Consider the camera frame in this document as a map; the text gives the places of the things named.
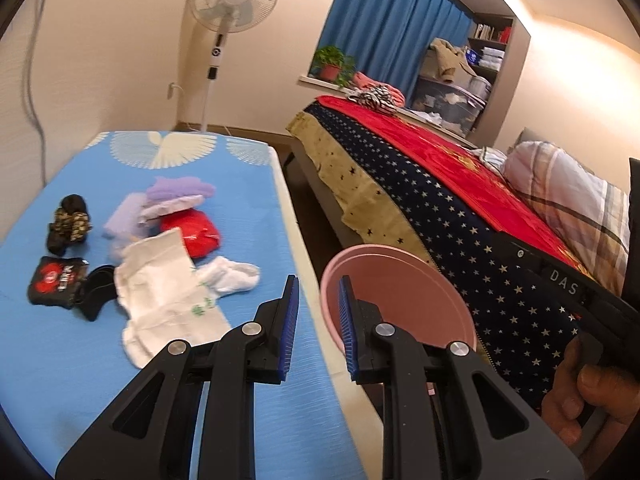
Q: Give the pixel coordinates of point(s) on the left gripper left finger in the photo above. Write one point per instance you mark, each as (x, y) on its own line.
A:
(191, 405)

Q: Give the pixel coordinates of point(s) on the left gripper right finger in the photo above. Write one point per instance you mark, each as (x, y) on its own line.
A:
(447, 413)

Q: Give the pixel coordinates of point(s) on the white paper bag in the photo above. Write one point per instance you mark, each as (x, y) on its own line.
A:
(157, 287)

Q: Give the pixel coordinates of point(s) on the black elastic band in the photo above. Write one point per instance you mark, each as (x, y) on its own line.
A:
(95, 290)

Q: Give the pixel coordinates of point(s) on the white sock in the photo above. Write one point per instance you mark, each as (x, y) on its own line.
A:
(225, 277)

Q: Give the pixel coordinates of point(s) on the black red snack wrapper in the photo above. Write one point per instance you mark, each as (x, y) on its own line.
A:
(56, 281)

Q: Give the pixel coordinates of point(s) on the red package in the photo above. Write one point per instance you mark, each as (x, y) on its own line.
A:
(199, 234)

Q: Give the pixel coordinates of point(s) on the lilac foam sheet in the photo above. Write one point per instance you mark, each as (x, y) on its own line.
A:
(123, 226)

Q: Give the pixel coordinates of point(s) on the black gold scrunchie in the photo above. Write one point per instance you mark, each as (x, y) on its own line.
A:
(70, 226)

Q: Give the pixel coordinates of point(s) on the purple foam net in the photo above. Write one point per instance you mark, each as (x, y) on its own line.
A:
(171, 188)

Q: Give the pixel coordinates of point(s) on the white paper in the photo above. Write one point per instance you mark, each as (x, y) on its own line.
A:
(165, 207)

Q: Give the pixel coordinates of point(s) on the pink plastic trash bin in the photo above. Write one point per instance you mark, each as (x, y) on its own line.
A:
(409, 293)

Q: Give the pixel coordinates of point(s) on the person's right hand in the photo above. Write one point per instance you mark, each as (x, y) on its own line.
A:
(576, 385)

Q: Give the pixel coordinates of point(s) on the plaid pillow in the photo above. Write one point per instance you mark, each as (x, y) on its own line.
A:
(590, 215)

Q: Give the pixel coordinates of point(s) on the red bed blanket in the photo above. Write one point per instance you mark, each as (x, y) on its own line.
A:
(482, 190)

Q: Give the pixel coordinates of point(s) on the starry navy bed blanket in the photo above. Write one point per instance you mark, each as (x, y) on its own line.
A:
(389, 199)

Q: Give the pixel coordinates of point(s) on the clear plastic storage box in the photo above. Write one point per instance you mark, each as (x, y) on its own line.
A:
(457, 108)

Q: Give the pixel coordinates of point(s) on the wooden bookshelf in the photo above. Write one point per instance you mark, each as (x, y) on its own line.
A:
(501, 43)

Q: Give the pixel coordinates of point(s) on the beige jacket on box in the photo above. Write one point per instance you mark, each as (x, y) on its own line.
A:
(446, 63)

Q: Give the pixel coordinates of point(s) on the zebra striped cloth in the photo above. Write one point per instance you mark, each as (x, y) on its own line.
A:
(377, 99)

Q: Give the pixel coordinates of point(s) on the pink cloth on sill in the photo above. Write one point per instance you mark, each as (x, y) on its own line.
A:
(363, 82)

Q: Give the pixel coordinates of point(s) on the potted green plant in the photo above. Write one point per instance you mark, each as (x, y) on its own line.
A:
(331, 64)

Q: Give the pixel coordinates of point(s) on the blue window curtain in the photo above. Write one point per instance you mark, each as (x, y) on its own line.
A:
(388, 38)

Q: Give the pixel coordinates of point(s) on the white standing fan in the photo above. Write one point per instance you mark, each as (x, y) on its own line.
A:
(223, 18)

